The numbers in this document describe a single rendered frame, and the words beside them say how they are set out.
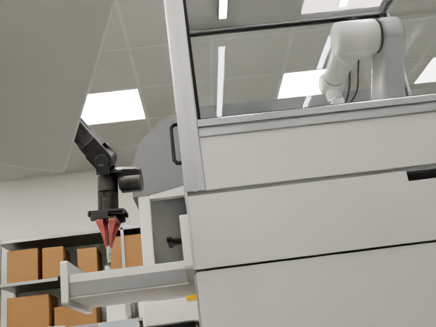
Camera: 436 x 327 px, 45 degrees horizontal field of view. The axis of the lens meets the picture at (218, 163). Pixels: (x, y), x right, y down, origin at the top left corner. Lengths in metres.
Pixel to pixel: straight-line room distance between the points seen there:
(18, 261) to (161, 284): 4.33
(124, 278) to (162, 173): 1.10
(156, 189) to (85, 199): 3.73
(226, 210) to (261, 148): 0.14
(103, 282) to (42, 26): 0.81
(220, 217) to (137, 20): 2.82
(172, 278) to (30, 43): 0.81
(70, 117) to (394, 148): 0.61
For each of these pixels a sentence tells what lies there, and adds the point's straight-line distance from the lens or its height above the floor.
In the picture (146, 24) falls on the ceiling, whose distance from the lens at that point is 3.73.
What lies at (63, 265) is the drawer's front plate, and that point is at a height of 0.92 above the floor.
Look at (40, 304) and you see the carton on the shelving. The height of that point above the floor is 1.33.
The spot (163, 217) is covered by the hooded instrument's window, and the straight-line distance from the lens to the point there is 2.40.
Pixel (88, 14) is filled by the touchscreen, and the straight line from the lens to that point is 0.76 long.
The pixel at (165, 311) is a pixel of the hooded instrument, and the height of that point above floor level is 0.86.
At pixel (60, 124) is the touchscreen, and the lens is 0.78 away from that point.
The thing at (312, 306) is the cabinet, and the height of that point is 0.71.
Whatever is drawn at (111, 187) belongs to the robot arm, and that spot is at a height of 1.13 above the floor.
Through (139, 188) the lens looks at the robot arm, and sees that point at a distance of 1.50.
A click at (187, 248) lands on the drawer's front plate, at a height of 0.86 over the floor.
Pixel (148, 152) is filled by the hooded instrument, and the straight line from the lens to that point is 2.48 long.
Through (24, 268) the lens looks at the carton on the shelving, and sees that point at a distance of 5.63.
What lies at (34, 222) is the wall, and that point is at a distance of 6.19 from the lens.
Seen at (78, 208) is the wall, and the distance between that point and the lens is 6.09.
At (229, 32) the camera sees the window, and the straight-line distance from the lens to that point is 1.16.
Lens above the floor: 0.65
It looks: 20 degrees up
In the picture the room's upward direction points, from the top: 8 degrees counter-clockwise
